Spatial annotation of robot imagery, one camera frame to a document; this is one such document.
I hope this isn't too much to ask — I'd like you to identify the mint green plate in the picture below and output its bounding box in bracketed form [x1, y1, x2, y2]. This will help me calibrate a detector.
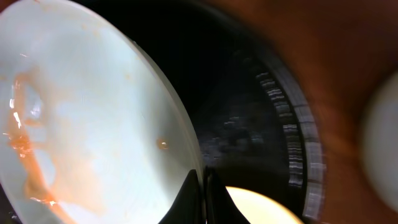
[1, 1, 203, 223]
[361, 73, 397, 212]

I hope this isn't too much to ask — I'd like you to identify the black round serving tray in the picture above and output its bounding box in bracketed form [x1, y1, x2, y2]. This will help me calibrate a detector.
[83, 0, 325, 223]

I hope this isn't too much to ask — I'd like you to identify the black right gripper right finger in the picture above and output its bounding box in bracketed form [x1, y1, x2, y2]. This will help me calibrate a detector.
[205, 167, 249, 224]

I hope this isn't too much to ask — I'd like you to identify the yellow plate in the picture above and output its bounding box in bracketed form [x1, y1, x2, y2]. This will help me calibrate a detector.
[226, 186, 303, 224]

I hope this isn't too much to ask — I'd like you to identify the mint green plate top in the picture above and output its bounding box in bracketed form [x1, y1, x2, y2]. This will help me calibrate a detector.
[1, 1, 203, 223]

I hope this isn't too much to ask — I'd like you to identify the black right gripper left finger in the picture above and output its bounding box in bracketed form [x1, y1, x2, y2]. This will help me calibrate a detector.
[159, 169, 202, 224]

